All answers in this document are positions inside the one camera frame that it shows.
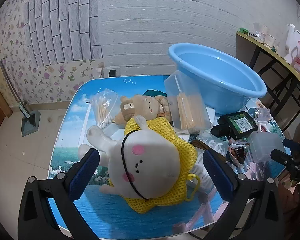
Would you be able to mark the clear bag of cotton swabs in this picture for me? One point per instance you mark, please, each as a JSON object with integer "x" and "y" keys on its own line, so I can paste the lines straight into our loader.
{"x": 102, "y": 107}

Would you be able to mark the yellow side table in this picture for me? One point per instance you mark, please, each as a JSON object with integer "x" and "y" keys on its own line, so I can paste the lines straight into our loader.
{"x": 265, "y": 48}

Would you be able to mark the blue plastic basin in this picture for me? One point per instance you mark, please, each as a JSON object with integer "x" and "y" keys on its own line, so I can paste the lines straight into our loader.
{"x": 215, "y": 77}

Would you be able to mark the white paper cup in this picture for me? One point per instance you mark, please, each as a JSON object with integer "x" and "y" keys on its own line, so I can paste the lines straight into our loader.
{"x": 270, "y": 40}

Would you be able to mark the small green box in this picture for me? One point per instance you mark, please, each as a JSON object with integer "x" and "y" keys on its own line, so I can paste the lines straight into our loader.
{"x": 244, "y": 30}

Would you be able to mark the crumpled snack wrapper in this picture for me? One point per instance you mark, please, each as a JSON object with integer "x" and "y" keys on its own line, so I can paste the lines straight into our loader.
{"x": 237, "y": 152}

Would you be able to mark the dark green bottle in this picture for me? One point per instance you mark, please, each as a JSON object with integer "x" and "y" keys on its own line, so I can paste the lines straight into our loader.
{"x": 240, "y": 125}

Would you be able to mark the clear box of wooden sticks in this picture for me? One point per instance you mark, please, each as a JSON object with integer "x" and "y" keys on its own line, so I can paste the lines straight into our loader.
{"x": 190, "y": 110}

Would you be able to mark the white plush toy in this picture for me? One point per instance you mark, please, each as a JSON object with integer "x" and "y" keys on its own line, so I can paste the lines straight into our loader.
{"x": 150, "y": 160}

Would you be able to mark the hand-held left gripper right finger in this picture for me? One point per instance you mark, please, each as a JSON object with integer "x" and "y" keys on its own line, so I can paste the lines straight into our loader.
{"x": 217, "y": 172}

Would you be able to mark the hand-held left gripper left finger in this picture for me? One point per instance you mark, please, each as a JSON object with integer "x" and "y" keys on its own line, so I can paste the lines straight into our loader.
{"x": 86, "y": 172}

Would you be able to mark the translucent plastic container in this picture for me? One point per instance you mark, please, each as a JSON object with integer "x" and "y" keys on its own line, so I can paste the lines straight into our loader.
{"x": 265, "y": 145}

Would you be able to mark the brown bear plush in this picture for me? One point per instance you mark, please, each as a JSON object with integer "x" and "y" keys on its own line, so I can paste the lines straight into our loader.
{"x": 145, "y": 105}

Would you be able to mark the white power adapter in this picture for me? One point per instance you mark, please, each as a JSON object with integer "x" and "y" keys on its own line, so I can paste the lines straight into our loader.
{"x": 211, "y": 115}

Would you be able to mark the clear plastic wrapper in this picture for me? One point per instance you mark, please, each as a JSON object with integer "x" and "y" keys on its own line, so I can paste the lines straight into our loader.
{"x": 255, "y": 34}

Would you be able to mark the small clear bottle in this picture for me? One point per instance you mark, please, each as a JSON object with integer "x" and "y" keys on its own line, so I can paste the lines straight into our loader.
{"x": 258, "y": 113}

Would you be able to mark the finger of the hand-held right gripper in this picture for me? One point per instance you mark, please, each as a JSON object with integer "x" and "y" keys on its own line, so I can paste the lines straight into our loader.
{"x": 297, "y": 170}
{"x": 297, "y": 148}

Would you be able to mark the white paper bag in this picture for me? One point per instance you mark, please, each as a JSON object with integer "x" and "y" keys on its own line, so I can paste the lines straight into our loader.
{"x": 293, "y": 40}

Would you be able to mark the teal packet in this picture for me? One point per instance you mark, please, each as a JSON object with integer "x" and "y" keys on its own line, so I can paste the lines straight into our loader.
{"x": 152, "y": 92}

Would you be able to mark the person's dark red clothing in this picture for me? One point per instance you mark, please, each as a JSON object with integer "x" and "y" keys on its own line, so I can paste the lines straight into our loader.
{"x": 292, "y": 200}

